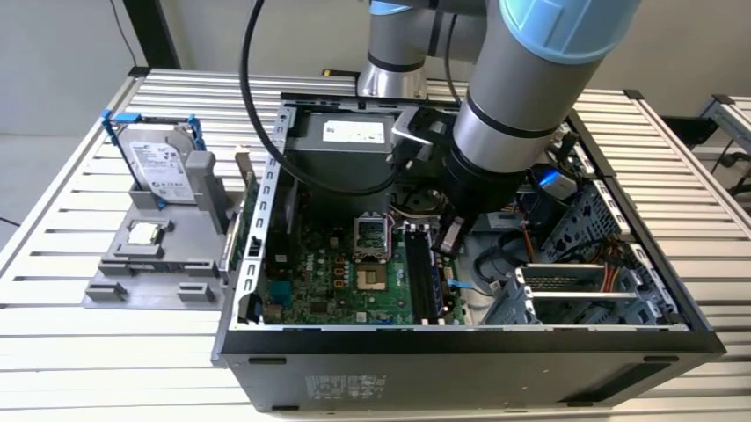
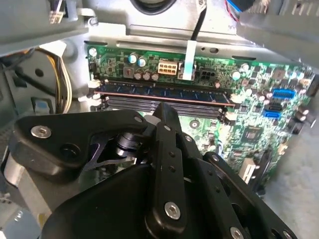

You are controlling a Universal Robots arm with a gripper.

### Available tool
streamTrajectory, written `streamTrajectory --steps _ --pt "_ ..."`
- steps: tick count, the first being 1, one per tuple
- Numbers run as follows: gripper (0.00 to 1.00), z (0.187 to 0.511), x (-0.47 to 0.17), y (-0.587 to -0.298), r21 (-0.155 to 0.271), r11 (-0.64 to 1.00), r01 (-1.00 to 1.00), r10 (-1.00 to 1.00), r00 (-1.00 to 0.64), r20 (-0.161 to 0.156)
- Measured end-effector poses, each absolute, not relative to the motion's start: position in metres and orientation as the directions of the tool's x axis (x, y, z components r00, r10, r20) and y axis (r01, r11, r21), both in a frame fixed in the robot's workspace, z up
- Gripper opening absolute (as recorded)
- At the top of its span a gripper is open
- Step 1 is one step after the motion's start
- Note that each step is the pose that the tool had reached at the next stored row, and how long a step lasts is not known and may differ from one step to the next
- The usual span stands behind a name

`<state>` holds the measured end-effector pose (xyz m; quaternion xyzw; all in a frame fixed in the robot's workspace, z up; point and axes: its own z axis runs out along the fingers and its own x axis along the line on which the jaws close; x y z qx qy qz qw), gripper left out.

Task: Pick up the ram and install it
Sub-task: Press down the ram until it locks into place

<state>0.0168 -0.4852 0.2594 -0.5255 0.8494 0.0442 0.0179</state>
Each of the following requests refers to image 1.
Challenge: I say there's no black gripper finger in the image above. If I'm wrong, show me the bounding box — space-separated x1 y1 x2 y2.
437 216 466 257

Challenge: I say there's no RAM memory stick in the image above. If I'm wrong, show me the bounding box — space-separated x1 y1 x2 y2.
426 232 453 316
117 262 221 271

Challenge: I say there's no black RAM slot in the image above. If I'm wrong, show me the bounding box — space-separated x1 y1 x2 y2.
405 226 422 326
411 226 430 326
418 226 438 326

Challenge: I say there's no metal socket cover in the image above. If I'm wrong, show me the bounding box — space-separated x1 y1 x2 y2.
351 213 394 265

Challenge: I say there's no CPU socket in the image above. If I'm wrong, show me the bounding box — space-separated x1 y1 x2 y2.
355 261 393 294

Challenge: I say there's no green motherboard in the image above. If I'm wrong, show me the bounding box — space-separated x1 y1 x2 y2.
261 215 471 329

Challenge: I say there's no grey power supply unit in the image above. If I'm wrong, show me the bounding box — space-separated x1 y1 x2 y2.
285 112 406 221

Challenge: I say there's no metal disk bay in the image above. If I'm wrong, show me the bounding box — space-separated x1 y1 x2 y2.
486 263 647 326

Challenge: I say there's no black open PC case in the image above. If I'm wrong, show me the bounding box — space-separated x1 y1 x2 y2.
210 91 729 414

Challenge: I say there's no green graphics card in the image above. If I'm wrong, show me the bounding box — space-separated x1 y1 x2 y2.
222 147 263 285

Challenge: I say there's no grey parts rack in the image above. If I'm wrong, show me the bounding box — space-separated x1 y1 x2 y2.
79 151 249 313

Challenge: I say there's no adjacent aluminium slat table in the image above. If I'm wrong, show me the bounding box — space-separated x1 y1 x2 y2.
695 93 751 155

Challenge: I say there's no silver CPU chip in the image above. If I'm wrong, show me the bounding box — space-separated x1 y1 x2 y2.
127 222 162 245

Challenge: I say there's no hard disk in blue carrier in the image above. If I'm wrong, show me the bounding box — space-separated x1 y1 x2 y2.
99 111 206 211

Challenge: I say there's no black looped cable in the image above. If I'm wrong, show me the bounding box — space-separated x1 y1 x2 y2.
474 239 527 294

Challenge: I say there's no blue-ended data cable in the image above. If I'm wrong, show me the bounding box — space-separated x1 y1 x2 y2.
446 277 501 291

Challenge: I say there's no single orange wire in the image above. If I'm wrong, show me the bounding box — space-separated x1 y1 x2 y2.
521 222 537 265

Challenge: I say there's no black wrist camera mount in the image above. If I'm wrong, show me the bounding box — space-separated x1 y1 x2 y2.
391 108 461 171

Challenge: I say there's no orange red wire bundle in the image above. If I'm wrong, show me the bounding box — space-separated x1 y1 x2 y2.
601 239 623 294

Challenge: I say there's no black camera cable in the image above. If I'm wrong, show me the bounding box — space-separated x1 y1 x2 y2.
238 0 402 197

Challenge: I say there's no black upright frame post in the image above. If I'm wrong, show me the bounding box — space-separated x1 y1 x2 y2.
121 0 181 69

